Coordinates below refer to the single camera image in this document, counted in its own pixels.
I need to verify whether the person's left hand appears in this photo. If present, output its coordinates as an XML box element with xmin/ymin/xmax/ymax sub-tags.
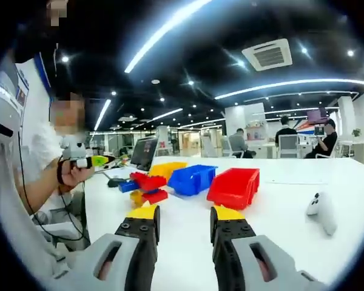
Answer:
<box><xmin>61</xmin><ymin>159</ymin><xmax>95</xmax><ymax>188</ymax></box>

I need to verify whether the person's white shirt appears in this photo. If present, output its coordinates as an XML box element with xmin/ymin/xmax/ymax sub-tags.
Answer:
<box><xmin>25</xmin><ymin>122</ymin><xmax>68</xmax><ymax>182</ymax></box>

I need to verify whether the red plastic bin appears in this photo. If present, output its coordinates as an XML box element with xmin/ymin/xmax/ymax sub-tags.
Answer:
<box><xmin>206</xmin><ymin>167</ymin><xmax>261</xmax><ymax>211</ymax></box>

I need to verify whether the ceiling air conditioner vent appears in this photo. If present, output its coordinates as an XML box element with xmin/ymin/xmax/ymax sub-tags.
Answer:
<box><xmin>241</xmin><ymin>38</ymin><xmax>293</xmax><ymax>72</ymax></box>

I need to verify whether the yellow plastic bin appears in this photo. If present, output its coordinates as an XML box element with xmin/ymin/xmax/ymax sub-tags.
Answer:
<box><xmin>148</xmin><ymin>161</ymin><xmax>189</xmax><ymax>182</ymax></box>

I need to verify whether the white paper sheet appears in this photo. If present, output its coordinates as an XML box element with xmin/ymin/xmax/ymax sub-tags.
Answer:
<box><xmin>104</xmin><ymin>167</ymin><xmax>135</xmax><ymax>180</ymax></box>

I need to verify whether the long ceiling light strip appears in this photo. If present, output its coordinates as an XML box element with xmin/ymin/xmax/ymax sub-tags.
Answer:
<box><xmin>124</xmin><ymin>0</ymin><xmax>214</xmax><ymax>74</ymax></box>

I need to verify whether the wall poster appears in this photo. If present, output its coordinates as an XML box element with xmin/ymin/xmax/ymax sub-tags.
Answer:
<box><xmin>16</xmin><ymin>85</ymin><xmax>29</xmax><ymax>107</ymax></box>

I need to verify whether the purple wall screen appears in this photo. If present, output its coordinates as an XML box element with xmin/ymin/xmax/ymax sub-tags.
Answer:
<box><xmin>306</xmin><ymin>107</ymin><xmax>329</xmax><ymax>125</ymax></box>

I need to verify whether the white handheld controller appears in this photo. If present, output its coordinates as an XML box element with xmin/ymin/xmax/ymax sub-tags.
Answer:
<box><xmin>306</xmin><ymin>191</ymin><xmax>338</xmax><ymax>236</ymax></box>

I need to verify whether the black wrist strap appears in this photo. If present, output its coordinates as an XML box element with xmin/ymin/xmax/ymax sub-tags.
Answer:
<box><xmin>56</xmin><ymin>156</ymin><xmax>65</xmax><ymax>185</ymax></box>

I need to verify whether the red toy block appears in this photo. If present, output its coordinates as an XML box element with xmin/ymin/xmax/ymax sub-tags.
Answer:
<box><xmin>141</xmin><ymin>188</ymin><xmax>169</xmax><ymax>205</ymax></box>
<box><xmin>129</xmin><ymin>172</ymin><xmax>168</xmax><ymax>192</ymax></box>

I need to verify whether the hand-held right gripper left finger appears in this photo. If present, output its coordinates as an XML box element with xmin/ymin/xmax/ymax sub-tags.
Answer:
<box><xmin>50</xmin><ymin>204</ymin><xmax>161</xmax><ymax>291</ymax></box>

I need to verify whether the open laptop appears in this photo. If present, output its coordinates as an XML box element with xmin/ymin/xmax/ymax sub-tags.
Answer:
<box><xmin>130</xmin><ymin>136</ymin><xmax>160</xmax><ymax>172</ymax></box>

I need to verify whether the yellow toy block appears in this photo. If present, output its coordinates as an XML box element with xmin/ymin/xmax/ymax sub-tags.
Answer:
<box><xmin>129</xmin><ymin>190</ymin><xmax>147</xmax><ymax>209</ymax></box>

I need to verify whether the blue plastic bin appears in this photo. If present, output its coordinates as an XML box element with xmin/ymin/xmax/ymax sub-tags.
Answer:
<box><xmin>167</xmin><ymin>164</ymin><xmax>218</xmax><ymax>197</ymax></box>

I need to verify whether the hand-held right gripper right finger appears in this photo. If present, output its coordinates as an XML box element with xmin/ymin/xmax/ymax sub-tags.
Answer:
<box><xmin>209</xmin><ymin>205</ymin><xmax>328</xmax><ymax>291</ymax></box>

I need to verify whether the curved ceiling light strip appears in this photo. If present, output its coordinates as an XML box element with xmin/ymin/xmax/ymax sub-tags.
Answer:
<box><xmin>214</xmin><ymin>78</ymin><xmax>364</xmax><ymax>101</ymax></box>

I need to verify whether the short ceiling light strip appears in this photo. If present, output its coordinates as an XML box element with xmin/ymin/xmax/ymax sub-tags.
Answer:
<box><xmin>146</xmin><ymin>108</ymin><xmax>184</xmax><ymax>122</ymax></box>
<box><xmin>93</xmin><ymin>99</ymin><xmax>112</xmax><ymax>132</ymax></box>

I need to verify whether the black cable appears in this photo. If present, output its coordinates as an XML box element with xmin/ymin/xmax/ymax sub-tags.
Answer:
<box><xmin>17</xmin><ymin>132</ymin><xmax>90</xmax><ymax>243</ymax></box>

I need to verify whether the white office chair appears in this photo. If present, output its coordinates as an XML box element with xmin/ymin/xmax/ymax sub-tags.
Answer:
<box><xmin>278</xmin><ymin>134</ymin><xmax>300</xmax><ymax>159</ymax></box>

